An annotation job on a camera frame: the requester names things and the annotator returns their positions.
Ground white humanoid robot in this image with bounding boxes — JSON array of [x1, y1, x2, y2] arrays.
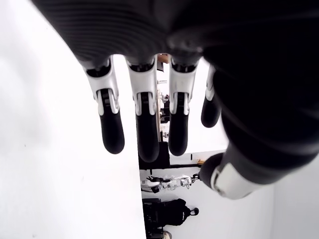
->
[[141, 173, 201, 194]]

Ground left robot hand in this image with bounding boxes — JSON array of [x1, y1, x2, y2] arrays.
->
[[30, 0, 319, 201]]

